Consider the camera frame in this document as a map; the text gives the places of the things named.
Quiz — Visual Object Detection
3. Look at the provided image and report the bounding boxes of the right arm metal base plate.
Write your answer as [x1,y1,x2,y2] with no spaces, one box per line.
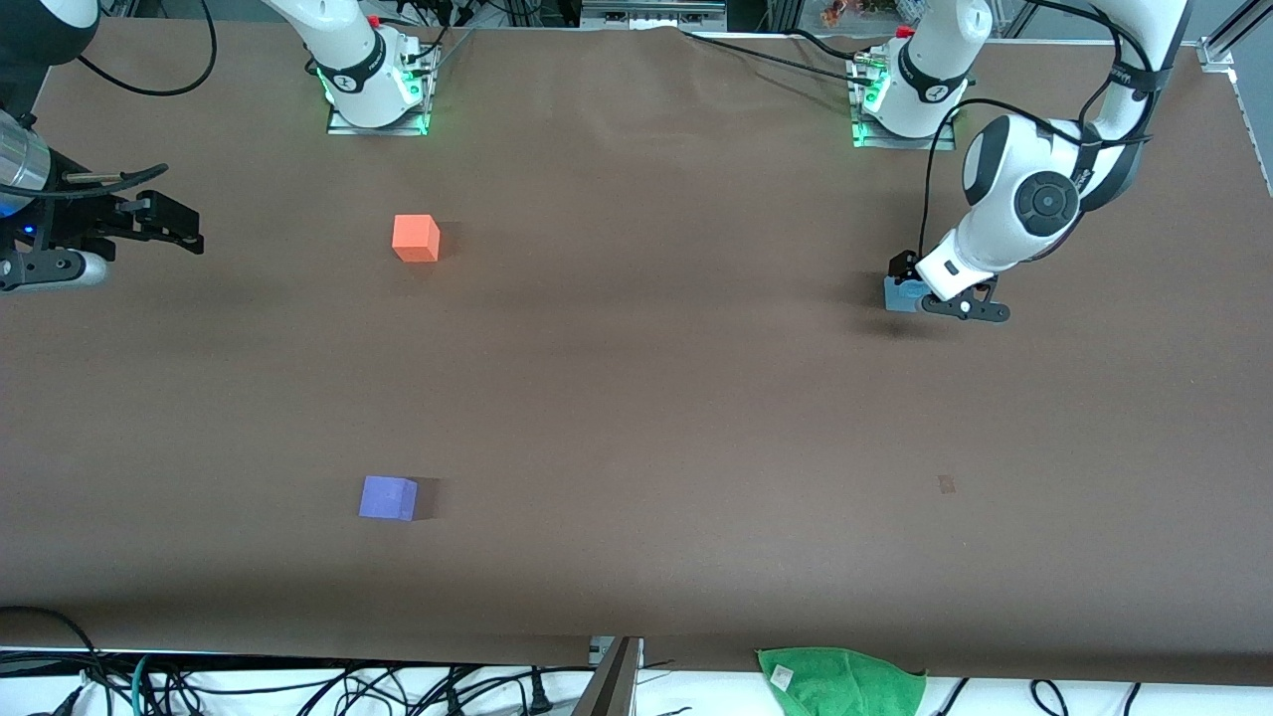
[326,45,432,136]

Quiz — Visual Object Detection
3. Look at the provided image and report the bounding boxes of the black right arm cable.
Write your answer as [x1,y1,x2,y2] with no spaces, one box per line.
[60,0,218,192]

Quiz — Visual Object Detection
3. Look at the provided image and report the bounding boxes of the black looping floor cable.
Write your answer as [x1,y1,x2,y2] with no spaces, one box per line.
[0,605,105,716]

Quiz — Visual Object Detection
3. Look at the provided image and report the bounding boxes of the purple block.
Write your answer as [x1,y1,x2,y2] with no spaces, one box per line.
[358,474,419,522]

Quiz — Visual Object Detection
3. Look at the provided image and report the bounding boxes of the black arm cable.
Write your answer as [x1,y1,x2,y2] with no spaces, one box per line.
[60,0,218,192]
[920,0,1160,262]

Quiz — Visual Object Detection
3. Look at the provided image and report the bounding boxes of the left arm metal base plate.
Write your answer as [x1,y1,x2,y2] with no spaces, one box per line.
[851,55,958,151]

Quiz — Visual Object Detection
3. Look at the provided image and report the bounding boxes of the grey metal bar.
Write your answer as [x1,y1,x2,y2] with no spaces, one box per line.
[572,636,643,716]

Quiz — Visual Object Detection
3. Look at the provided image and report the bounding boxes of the aluminium table edge profile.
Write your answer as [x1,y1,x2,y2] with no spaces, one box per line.
[1198,0,1273,195]

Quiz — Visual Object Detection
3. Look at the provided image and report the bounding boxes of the long black table cable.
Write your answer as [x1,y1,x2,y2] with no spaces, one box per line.
[679,28,881,89]

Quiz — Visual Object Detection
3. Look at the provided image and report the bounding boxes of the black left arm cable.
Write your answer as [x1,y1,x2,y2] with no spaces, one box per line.
[920,0,1160,262]

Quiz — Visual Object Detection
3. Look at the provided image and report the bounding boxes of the green cloth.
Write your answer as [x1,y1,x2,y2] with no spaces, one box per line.
[756,646,928,716]

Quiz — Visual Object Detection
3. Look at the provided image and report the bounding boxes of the black base cable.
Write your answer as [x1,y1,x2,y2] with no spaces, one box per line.
[383,10,476,63]

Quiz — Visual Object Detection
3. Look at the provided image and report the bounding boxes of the black tangled cable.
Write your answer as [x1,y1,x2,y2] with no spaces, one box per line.
[328,664,598,716]

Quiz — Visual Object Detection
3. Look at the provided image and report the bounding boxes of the orange block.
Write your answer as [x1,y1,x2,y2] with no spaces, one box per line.
[393,214,442,264]

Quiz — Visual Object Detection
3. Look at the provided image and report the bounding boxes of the brown table cover sheet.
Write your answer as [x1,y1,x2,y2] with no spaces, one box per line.
[0,18,1273,687]

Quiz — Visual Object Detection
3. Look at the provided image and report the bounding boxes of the silver metal frame device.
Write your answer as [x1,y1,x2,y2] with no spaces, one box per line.
[580,0,729,33]

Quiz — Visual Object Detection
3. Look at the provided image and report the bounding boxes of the short black table cable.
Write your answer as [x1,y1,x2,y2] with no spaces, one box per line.
[791,28,876,63]

